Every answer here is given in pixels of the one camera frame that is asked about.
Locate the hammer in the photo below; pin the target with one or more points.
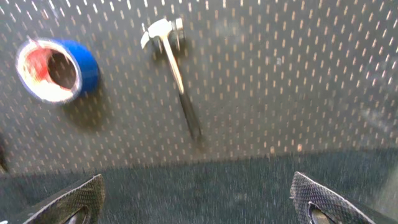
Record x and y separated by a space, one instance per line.
174 68

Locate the roll of blue tape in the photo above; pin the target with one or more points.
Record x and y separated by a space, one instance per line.
88 68

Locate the black pegboard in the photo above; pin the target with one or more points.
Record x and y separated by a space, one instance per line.
280 77

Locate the metal hook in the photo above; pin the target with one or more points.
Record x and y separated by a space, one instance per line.
179 42

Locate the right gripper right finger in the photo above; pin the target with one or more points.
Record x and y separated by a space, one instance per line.
314 193

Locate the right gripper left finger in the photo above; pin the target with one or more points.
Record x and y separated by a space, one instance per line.
77 199

